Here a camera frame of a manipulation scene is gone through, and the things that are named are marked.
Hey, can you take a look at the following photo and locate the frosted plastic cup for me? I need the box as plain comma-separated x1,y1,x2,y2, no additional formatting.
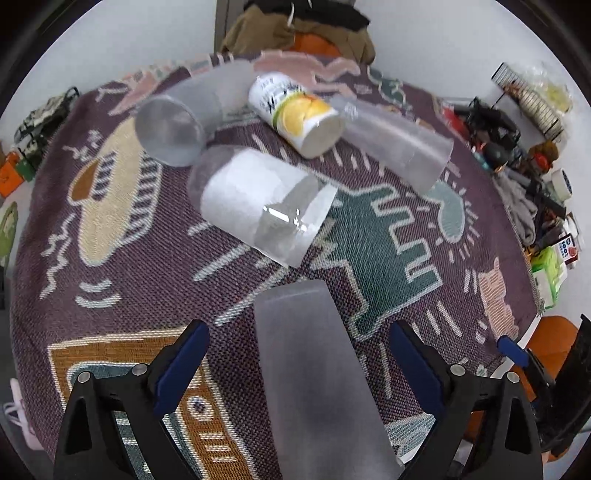
254,280,404,479

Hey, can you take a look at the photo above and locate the frosted cup beside can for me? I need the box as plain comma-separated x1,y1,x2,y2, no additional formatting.
329,95,454,195

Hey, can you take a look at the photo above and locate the clear cup with white paper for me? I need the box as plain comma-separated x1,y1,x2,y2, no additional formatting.
187,145,338,268

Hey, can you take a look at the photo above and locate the frosted cup near left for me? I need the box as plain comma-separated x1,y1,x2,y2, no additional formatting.
134,60,256,168

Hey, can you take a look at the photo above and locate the green tissue pack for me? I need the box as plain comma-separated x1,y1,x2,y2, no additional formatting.
531,247,568,310

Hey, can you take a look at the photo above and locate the patterned woven blanket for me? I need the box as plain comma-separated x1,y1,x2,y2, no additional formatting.
11,55,539,479

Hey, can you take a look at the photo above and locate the grey cloth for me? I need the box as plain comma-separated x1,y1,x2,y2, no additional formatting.
494,171,538,247

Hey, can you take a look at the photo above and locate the tape roll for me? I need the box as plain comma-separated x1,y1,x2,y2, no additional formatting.
551,169,573,202

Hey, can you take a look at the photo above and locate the green rug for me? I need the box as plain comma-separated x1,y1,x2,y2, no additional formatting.
0,202,18,269

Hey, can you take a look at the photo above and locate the black round object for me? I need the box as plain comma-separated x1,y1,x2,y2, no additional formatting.
481,142,510,172

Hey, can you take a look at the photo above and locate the orange box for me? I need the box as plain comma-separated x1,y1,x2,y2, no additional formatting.
0,151,24,199

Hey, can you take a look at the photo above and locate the black shoe rack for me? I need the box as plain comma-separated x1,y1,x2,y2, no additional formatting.
14,87,80,157

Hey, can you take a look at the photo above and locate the white yellow drink can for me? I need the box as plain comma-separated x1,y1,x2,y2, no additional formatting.
249,72,345,159

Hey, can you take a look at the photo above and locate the orange chair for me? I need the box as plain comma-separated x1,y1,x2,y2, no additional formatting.
290,33,341,58

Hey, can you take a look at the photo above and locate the black fleece garment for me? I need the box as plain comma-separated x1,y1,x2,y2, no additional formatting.
243,0,370,32

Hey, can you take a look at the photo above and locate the brown jacket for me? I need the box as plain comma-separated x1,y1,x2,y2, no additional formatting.
219,6,376,65

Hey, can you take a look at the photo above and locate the grey door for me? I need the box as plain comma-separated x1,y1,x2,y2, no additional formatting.
214,0,245,52

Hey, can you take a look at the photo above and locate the black wire basket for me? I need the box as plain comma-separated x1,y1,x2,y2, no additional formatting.
491,62,564,141

